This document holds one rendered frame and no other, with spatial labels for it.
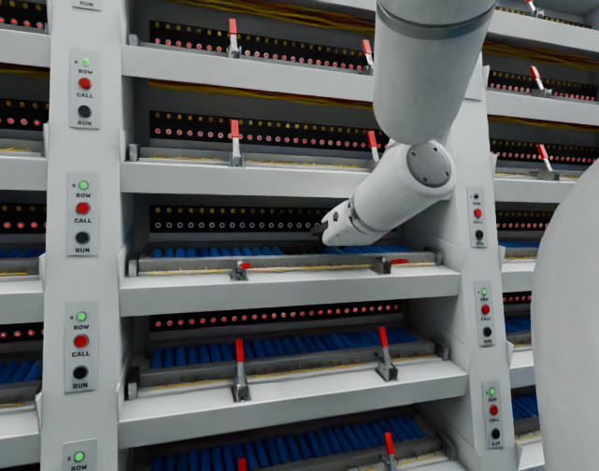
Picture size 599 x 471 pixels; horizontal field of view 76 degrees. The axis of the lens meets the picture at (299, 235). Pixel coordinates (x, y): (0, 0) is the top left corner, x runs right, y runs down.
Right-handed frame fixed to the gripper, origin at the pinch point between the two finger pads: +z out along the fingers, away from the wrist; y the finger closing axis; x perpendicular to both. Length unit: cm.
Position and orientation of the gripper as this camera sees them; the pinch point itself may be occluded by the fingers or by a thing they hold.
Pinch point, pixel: (335, 239)
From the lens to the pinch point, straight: 75.6
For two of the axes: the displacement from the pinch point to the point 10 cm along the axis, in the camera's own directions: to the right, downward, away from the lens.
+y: 9.6, 0.0, 2.9
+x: -0.9, -9.6, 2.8
